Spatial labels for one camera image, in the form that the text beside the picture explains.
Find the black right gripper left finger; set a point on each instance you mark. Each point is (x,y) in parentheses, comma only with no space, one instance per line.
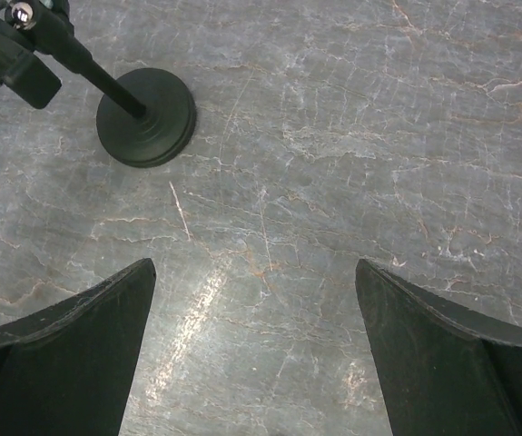
(68,369)

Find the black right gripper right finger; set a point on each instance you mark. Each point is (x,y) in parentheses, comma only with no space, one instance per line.
(443,369)

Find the black phone stand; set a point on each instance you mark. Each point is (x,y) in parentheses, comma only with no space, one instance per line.
(145,118)

